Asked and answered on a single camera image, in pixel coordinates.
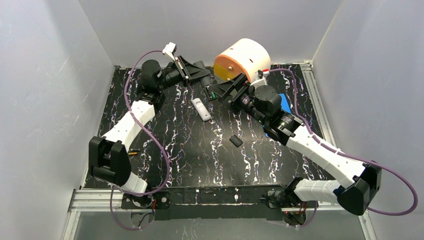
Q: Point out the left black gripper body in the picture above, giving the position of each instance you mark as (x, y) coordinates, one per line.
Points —
(185, 71)

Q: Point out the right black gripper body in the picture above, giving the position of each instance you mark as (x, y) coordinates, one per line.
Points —
(234, 91)

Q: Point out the white remote control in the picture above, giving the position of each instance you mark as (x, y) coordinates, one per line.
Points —
(201, 109)

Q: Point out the black remote battery cover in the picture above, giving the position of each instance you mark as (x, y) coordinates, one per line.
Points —
(236, 141)

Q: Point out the black remote control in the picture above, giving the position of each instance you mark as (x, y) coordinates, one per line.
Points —
(205, 83)

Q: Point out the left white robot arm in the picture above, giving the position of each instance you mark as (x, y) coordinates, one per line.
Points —
(108, 159)

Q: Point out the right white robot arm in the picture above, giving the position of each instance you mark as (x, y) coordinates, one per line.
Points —
(355, 183)

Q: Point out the round white drawer cabinet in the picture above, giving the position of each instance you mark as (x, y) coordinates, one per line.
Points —
(246, 56)

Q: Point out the blue rectangular pad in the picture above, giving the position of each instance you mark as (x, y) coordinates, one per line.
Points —
(285, 106)

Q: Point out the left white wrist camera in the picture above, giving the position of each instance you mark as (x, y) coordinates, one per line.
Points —
(169, 51)

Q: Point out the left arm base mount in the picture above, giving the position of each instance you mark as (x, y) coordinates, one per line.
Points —
(144, 208)

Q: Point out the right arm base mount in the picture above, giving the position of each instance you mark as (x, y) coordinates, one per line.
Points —
(295, 212)

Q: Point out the aluminium frame rail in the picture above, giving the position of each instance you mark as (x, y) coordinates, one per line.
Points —
(89, 217)

